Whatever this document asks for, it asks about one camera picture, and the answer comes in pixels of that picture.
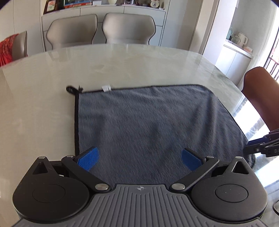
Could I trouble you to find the grey chair with red cloth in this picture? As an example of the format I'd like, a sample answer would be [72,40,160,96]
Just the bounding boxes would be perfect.
[12,31,27,61]

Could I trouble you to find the stack of books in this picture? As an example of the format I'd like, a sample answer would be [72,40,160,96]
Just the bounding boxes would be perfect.
[63,0,92,9]

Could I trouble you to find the white kettle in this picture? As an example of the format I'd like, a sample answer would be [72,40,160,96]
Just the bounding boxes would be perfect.
[231,32,248,48]

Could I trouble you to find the blue grey microfibre towel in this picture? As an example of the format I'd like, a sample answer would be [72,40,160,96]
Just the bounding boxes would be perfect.
[66,85,248,186]

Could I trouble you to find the red patterned cloth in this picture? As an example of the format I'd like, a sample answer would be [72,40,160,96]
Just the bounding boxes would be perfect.
[0,34,18,67]

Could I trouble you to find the grey chair right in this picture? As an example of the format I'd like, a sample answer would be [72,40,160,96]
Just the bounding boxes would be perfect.
[102,13,156,45]

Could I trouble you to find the brown leather chair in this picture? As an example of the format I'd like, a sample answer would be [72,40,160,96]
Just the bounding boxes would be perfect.
[242,67,279,131]

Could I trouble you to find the small alarm clock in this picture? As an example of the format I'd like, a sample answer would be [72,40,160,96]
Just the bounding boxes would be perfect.
[150,0,160,9]

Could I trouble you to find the grey chair left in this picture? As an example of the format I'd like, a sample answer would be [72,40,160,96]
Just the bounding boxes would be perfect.
[46,14,97,50]

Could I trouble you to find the dark picture frame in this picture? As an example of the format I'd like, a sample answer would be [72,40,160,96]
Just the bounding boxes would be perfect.
[43,0,59,15]

